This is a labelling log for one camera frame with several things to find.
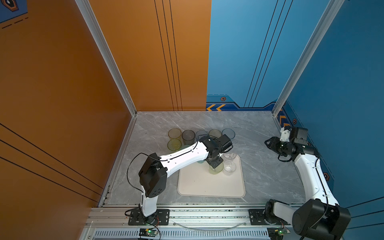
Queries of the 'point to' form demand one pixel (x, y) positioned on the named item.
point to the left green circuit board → (148, 232)
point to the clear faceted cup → (229, 155)
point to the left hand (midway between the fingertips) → (214, 159)
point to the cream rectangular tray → (196, 180)
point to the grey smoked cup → (188, 136)
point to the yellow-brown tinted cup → (174, 133)
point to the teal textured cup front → (201, 161)
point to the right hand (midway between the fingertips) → (267, 142)
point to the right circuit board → (277, 233)
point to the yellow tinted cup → (215, 133)
